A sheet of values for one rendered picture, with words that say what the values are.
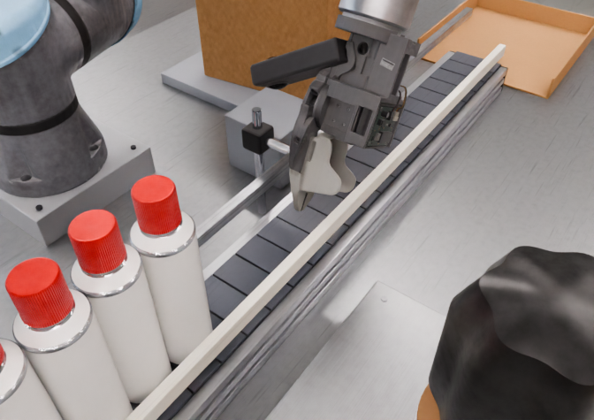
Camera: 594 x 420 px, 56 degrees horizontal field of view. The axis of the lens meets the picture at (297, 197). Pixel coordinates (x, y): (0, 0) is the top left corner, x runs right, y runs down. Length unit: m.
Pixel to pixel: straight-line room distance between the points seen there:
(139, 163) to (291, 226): 0.26
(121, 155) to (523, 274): 0.66
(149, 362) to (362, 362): 0.20
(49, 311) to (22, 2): 0.42
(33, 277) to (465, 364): 0.27
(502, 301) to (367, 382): 0.33
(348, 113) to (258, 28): 0.39
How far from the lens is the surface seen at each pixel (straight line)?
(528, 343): 0.23
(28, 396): 0.42
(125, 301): 0.44
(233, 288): 0.62
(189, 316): 0.50
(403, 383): 0.56
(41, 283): 0.39
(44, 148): 0.76
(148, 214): 0.42
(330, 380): 0.55
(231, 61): 0.99
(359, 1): 0.57
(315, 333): 0.64
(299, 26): 0.89
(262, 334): 0.58
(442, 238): 0.76
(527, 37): 1.29
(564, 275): 0.26
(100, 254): 0.41
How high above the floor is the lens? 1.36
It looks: 42 degrees down
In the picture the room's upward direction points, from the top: straight up
